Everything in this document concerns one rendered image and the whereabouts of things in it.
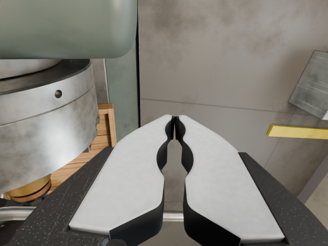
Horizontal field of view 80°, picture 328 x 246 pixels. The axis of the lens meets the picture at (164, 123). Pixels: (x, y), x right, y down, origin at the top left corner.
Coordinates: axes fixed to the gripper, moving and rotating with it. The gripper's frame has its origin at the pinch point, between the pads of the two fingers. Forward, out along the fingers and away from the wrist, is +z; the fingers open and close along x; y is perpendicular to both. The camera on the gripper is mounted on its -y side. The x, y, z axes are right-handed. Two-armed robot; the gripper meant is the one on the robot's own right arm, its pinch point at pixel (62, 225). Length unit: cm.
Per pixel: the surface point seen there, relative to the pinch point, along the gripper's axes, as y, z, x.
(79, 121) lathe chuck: -29.8, 7.1, 11.0
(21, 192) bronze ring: -13.8, -5.0, 4.3
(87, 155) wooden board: -7.3, 4.4, -20.5
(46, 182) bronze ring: -13.7, -1.4, 1.7
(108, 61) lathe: -36, 13, -50
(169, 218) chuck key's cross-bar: -22.4, 17.4, 24.7
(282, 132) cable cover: 28, 186, -108
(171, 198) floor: 111, 77, -128
